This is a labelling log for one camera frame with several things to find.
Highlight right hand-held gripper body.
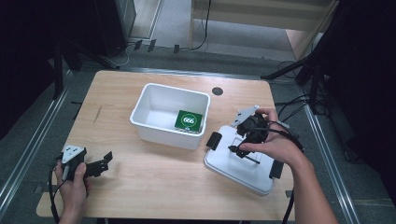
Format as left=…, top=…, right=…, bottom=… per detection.
left=231, top=105, right=271, bottom=145

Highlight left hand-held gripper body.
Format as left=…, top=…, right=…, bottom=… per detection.
left=61, top=145, right=91, bottom=183

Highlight white lid with black handle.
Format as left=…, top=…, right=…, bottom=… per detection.
left=204, top=124, right=285, bottom=198

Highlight green and white carton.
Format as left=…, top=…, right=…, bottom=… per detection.
left=174, top=108, right=205, bottom=135

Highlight white plastic storage box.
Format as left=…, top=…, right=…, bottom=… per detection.
left=129, top=82, right=212, bottom=151

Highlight person's right hand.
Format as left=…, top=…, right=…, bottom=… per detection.
left=239, top=107, right=305, bottom=170

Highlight person's left hand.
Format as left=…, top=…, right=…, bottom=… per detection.
left=53, top=161, right=92, bottom=217

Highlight black metal stand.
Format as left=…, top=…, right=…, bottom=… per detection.
left=51, top=36, right=121, bottom=101
left=261, top=0, right=344, bottom=108

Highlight black cabinet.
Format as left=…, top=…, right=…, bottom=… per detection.
left=92, top=0, right=138, bottom=58

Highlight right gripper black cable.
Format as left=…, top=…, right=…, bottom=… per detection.
left=247, top=119, right=305, bottom=224

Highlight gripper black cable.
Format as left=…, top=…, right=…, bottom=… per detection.
left=48, top=158, right=73, bottom=222
left=247, top=119, right=305, bottom=224

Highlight metal floor rail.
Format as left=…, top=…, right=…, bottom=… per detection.
left=0, top=70, right=75, bottom=216
left=299, top=87, right=361, bottom=224

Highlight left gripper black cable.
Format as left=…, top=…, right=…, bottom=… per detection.
left=48, top=158, right=73, bottom=222

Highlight black floor cables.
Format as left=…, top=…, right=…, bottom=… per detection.
left=275, top=60, right=314, bottom=125

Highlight white floor cable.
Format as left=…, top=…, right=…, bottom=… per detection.
left=103, top=42, right=135, bottom=68

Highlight black hanging cable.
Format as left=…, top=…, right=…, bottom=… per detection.
left=189, top=0, right=213, bottom=51

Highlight light wooden furniture frame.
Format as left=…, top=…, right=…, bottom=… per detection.
left=189, top=0, right=340, bottom=61

